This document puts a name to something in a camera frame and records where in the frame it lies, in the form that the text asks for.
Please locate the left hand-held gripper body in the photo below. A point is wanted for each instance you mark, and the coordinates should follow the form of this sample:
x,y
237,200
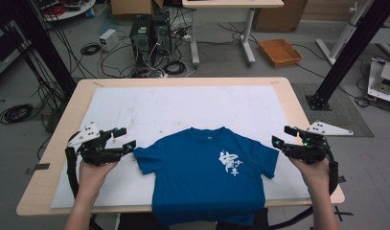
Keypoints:
x,y
96,151

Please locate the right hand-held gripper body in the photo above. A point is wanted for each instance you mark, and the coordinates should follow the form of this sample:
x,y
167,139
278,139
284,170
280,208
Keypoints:
x,y
307,150

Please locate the blue t-shirt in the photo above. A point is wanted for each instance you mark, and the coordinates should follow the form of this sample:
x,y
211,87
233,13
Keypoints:
x,y
202,179

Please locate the person's left hand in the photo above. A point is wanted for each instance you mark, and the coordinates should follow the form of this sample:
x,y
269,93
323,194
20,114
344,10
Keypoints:
x,y
92,177

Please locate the person's right hand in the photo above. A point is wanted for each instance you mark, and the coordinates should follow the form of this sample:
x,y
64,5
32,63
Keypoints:
x,y
315,177

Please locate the black tape strip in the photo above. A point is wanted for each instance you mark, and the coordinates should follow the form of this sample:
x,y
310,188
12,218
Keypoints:
x,y
341,179
39,167

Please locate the grey floor mat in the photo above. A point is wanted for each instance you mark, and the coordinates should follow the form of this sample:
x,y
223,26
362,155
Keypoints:
x,y
342,108

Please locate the white table mat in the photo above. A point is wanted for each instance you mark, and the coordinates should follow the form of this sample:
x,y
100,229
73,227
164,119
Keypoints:
x,y
170,108

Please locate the black tape cross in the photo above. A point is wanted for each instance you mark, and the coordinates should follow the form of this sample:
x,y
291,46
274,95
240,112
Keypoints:
x,y
342,213

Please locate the person's left leg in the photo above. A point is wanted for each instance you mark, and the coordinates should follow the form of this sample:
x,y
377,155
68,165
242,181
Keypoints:
x,y
135,222

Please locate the orange plastic tray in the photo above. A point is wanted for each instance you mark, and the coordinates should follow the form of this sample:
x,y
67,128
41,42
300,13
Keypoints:
x,y
279,52

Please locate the white power supply box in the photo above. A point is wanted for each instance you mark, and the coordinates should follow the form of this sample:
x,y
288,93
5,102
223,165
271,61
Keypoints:
x,y
108,40

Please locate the black computer tower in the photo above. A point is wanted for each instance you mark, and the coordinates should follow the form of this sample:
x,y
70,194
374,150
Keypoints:
x,y
140,40
162,33

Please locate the white metal stand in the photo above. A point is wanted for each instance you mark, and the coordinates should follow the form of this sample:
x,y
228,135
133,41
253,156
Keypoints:
x,y
344,35

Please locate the cardboard box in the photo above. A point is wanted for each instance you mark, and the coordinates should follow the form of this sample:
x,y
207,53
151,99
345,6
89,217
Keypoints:
x,y
279,16
132,6

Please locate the round white table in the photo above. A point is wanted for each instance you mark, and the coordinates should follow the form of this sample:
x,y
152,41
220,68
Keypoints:
x,y
71,8

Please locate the grey shelf unit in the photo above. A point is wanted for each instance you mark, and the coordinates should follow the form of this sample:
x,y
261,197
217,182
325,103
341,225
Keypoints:
x,y
4,51

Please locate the white desk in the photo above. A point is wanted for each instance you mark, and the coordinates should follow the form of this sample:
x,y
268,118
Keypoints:
x,y
231,3

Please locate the black metal frame post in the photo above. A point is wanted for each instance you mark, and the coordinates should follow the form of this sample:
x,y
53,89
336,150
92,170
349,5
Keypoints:
x,y
45,48
349,54

